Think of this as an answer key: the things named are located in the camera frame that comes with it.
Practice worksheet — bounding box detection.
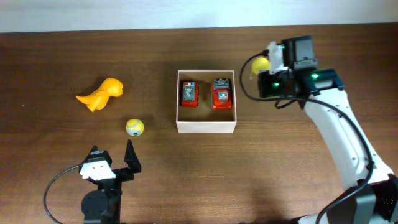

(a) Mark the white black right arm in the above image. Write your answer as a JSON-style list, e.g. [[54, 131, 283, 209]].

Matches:
[[259, 36, 397, 223]]

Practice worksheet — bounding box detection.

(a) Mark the red fire truck with ladder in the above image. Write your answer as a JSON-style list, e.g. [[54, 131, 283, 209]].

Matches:
[[180, 80, 199, 108]]

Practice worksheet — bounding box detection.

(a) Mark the black camera cable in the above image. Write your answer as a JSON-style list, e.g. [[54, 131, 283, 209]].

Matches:
[[238, 49, 374, 224], [43, 164, 84, 224]]

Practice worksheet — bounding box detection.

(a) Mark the yellow grey ball toy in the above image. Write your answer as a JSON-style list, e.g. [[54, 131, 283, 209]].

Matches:
[[125, 119, 144, 137]]

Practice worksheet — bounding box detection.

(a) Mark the yellow wooden rattle drum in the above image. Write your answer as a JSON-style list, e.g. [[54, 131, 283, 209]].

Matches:
[[249, 57, 271, 80]]

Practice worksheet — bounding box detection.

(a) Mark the orange dinosaur toy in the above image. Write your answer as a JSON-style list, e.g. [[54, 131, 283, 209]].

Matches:
[[76, 78, 124, 112]]

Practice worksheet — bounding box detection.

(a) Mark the black right camera cable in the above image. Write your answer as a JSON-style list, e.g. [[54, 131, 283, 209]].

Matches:
[[238, 49, 374, 224]]

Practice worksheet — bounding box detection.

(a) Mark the black left camera cable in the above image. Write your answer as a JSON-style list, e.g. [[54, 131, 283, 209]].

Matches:
[[43, 164, 84, 224]]

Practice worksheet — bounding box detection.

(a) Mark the pink box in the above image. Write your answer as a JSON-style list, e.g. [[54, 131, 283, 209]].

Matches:
[[175, 70, 238, 133]]

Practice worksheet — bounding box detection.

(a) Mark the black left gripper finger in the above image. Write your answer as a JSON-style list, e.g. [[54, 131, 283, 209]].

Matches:
[[124, 139, 141, 173], [82, 145, 112, 165]]

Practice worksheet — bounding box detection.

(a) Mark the red fire truck grey top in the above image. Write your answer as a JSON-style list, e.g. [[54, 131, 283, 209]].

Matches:
[[211, 78, 233, 110]]

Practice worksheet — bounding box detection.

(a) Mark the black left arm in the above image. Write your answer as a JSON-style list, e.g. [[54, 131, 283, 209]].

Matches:
[[79, 139, 141, 224]]

